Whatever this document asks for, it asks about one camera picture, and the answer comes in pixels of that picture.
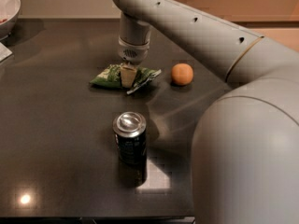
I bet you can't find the green jalapeno chip bag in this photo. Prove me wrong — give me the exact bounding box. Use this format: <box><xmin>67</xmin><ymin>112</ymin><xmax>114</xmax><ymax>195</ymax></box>
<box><xmin>90</xmin><ymin>64</ymin><xmax>162</xmax><ymax>95</ymax></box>

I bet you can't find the blue soda can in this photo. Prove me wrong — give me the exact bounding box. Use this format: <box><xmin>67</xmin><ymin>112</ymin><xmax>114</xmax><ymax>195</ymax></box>
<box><xmin>113</xmin><ymin>111</ymin><xmax>147</xmax><ymax>164</ymax></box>

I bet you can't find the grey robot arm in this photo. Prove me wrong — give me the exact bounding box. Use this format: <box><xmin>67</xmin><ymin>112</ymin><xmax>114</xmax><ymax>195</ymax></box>
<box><xmin>113</xmin><ymin>0</ymin><xmax>299</xmax><ymax>224</ymax></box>

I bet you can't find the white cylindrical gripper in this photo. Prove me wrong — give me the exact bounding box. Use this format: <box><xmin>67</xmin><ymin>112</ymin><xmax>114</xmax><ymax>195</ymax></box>
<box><xmin>118</xmin><ymin>38</ymin><xmax>150</xmax><ymax>88</ymax></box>

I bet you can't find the white paper sheet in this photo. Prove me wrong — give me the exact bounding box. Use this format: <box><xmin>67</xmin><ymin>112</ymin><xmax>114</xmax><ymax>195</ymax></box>
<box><xmin>0</xmin><ymin>43</ymin><xmax>12</xmax><ymax>62</ymax></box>

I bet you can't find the orange fruit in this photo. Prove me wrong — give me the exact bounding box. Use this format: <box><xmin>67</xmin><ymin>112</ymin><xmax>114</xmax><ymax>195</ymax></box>
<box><xmin>171</xmin><ymin>63</ymin><xmax>193</xmax><ymax>86</ymax></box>

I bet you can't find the white bowl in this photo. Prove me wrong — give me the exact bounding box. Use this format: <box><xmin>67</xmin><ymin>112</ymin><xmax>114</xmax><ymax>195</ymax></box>
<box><xmin>0</xmin><ymin>0</ymin><xmax>21</xmax><ymax>40</ymax></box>

